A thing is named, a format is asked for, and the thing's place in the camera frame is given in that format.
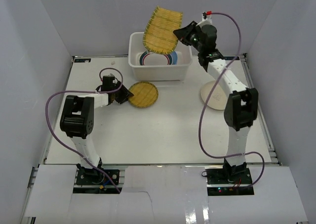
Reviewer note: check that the white plastic bin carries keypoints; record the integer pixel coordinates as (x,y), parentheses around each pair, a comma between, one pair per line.
(156,73)

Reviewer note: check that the blue table label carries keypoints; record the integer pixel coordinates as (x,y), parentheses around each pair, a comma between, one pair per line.
(230,58)
(82,60)

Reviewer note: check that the rectangular bamboo woven tray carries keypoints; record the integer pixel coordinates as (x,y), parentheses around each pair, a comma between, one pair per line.
(158,36)

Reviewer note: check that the green rimmed white plate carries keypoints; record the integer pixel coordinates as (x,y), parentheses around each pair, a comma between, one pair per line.
(152,59)

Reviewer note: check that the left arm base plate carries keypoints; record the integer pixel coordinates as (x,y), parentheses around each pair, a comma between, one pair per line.
(94,182)

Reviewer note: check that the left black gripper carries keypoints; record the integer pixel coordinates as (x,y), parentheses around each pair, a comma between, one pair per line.
(120,93)

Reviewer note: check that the pink plastic plate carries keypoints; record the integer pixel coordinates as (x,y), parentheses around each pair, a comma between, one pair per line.
(179,57)

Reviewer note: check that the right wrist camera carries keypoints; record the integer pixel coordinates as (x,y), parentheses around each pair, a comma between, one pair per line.
(207,17)

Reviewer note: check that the blue plastic plate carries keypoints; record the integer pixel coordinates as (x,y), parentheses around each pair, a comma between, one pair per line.
(174,58)

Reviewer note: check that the cream round plate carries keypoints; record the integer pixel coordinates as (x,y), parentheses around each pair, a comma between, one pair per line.
(218,98)

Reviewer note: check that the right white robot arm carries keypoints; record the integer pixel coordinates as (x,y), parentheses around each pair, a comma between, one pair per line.
(241,108)

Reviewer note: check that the round bamboo woven plate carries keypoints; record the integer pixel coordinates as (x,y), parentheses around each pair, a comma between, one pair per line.
(145,94)

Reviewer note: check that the left blue table label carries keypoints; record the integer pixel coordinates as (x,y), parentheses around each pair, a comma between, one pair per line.
(82,60)

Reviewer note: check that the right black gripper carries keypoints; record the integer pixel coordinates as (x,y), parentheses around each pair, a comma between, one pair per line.
(183,34)

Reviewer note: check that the right blue table label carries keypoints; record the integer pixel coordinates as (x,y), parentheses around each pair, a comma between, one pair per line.
(230,58)

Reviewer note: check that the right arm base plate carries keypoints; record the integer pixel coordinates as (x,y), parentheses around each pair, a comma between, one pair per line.
(219,185)

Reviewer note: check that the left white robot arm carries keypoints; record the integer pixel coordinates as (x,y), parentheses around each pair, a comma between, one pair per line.
(77,120)

